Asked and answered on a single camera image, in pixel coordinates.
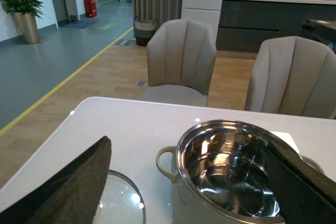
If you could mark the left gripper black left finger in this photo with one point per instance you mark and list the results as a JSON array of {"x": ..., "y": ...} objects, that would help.
[{"x": 71, "y": 196}]

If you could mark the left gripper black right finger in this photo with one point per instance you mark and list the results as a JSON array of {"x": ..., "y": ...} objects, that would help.
[{"x": 304, "y": 194}]

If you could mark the glass pot lid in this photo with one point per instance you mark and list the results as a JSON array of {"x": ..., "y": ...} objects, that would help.
[{"x": 121, "y": 201}]

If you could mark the white electric cooking pot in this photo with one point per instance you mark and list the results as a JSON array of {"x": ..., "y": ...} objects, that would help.
[{"x": 218, "y": 174}]

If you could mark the right beige upholstered chair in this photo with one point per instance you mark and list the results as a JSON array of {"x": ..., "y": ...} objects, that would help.
[{"x": 293, "y": 76}]

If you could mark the beige upholstered chair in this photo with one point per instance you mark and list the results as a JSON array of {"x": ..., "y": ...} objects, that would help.
[
  {"x": 181, "y": 57},
  {"x": 293, "y": 76}
]

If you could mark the left beige upholstered chair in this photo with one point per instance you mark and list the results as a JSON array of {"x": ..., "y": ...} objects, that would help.
[{"x": 181, "y": 57}]

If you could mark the woven laundry basket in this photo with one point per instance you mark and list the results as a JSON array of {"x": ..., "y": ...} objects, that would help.
[{"x": 144, "y": 29}]

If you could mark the dark kitchen counter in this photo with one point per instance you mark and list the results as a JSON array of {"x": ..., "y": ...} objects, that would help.
[{"x": 245, "y": 24}]

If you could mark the red bin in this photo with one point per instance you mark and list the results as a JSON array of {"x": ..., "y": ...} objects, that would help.
[{"x": 90, "y": 8}]

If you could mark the green potted plant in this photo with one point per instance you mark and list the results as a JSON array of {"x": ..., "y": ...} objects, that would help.
[{"x": 25, "y": 13}]

